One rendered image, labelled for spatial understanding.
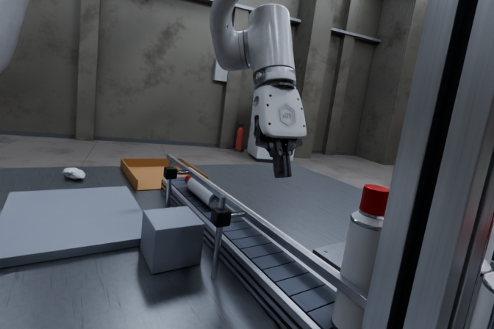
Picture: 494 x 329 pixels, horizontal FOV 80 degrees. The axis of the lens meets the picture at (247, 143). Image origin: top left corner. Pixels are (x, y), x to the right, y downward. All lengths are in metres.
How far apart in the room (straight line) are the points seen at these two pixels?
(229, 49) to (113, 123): 5.97
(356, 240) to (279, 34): 0.38
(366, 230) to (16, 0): 0.48
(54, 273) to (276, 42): 0.58
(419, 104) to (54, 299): 0.57
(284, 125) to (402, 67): 7.51
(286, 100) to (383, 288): 0.40
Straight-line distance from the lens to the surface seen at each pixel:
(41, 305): 0.60
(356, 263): 0.44
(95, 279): 0.64
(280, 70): 0.57
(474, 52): 0.21
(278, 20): 0.61
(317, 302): 0.53
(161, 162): 1.37
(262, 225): 0.55
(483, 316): 0.38
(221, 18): 0.58
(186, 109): 6.55
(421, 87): 0.22
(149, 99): 6.46
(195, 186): 0.85
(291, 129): 0.56
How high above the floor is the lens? 1.18
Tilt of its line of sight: 9 degrees down
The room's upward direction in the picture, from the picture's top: 7 degrees clockwise
